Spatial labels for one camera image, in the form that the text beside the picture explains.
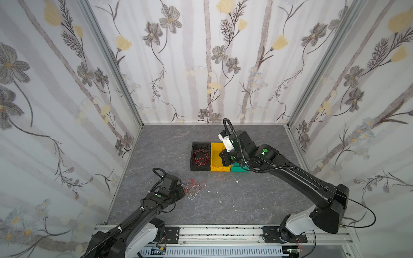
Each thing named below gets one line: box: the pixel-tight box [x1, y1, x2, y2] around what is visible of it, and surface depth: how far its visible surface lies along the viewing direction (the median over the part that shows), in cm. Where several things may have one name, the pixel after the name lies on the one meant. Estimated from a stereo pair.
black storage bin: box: [190, 141, 211, 172], surface depth 100 cm
